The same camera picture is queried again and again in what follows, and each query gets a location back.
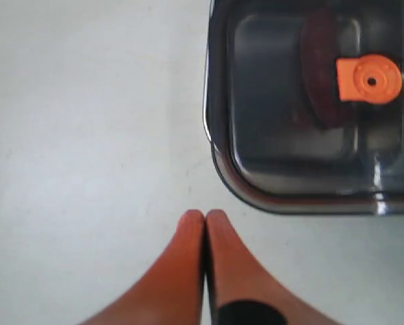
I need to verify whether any red sausage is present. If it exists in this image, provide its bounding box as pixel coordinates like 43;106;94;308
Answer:
300;7;352;129

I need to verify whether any transparent lunchbox lid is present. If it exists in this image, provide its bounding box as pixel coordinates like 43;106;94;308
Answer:
203;1;404;215

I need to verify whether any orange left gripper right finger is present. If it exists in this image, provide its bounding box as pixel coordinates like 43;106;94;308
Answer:
205;210;337;324

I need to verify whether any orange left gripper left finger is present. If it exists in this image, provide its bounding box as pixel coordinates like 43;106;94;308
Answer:
84;210;205;324

